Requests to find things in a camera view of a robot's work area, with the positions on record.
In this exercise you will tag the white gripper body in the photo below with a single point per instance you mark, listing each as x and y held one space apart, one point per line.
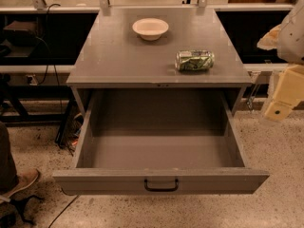
292 40

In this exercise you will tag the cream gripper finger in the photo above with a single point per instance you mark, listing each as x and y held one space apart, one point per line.
277 111

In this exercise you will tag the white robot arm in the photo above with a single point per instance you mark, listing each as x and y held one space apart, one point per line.
287 39

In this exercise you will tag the open grey top drawer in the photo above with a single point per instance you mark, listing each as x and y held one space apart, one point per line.
130 135

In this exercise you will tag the white paper bowl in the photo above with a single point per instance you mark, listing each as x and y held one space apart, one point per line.
150 29

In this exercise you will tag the grey metal cabinet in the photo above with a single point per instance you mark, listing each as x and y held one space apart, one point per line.
114 56

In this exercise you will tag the brown shoe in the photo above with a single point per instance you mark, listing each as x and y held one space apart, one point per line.
20 182

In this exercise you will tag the dark box on shelf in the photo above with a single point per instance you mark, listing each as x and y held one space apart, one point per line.
21 33

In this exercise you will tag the dark trouser leg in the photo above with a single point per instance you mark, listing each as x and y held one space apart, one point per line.
8 173

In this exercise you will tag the black chair base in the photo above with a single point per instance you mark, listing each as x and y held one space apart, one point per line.
20 205

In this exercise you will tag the grey right shelf rail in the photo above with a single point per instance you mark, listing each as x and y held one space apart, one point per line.
264 67

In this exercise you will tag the grey shelf rail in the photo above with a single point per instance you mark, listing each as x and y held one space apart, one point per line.
264 67
35 69

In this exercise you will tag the black drawer handle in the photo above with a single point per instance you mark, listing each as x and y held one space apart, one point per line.
161 186

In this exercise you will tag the grey left shelf rail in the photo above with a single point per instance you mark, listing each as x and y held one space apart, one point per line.
35 69

